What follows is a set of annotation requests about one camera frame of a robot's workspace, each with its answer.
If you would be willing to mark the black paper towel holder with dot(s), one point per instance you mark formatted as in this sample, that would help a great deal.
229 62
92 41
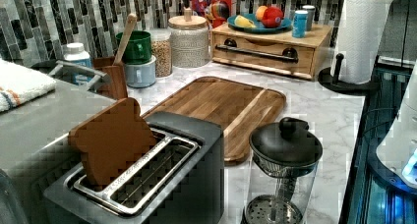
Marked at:
332 81

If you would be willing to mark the glass french press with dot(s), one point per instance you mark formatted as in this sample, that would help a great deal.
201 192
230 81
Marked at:
284 161

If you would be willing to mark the green mug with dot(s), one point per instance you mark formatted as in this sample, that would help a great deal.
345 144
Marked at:
138 49

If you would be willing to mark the white pill bottle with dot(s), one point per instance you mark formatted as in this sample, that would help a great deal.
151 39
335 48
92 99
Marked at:
76 53

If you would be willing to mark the grey two-slot toaster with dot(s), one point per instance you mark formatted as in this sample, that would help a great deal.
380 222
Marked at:
180 181

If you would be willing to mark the red apple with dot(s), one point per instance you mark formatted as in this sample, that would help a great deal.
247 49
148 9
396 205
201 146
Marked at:
272 17

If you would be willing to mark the brown wooden toast slice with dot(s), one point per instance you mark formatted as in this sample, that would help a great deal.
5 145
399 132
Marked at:
111 141

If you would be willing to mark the black drawer handle bar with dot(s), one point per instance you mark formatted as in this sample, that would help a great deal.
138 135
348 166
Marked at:
289 55

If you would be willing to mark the red cereal box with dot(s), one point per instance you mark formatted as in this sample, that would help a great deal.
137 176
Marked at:
216 12

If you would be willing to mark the wooden cutting board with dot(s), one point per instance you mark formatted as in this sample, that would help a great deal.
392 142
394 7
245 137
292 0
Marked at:
236 107

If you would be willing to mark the glass jar of grains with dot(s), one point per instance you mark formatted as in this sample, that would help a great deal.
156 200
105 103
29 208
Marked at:
161 50

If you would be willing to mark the light blue mug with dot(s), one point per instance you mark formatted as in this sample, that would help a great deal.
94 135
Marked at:
140 75

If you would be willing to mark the white paper towel roll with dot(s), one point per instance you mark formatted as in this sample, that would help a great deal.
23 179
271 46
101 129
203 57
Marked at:
360 30

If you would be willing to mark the wooden spoon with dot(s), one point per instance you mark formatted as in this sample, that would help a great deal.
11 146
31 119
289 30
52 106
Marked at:
129 27

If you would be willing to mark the brown wooden utensil holder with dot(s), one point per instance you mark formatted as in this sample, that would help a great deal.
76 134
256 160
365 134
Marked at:
116 88

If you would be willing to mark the blue can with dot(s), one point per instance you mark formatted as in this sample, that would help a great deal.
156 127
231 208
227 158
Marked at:
299 23

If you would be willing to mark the blue fruit plate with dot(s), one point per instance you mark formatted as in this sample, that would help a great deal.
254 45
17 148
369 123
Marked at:
259 28

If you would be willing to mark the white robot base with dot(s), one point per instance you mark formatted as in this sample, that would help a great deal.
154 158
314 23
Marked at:
397 152

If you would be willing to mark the orange fruit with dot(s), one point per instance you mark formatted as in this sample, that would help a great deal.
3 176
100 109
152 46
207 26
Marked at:
260 12

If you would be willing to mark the white striped towel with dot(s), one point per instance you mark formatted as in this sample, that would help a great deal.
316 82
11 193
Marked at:
19 84

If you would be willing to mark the grey metal dish rack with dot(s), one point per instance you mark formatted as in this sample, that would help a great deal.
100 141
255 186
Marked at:
97 78

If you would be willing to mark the grey metal can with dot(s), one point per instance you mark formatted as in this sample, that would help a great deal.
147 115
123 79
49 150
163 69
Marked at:
310 17

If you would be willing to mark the grey ceramic jar wooden lid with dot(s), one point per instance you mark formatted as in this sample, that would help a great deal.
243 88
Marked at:
189 40

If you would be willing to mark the yellow banana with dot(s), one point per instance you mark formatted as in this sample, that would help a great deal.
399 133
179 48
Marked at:
242 22

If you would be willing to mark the wooden drawer box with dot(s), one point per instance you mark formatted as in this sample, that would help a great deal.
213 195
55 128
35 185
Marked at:
279 53

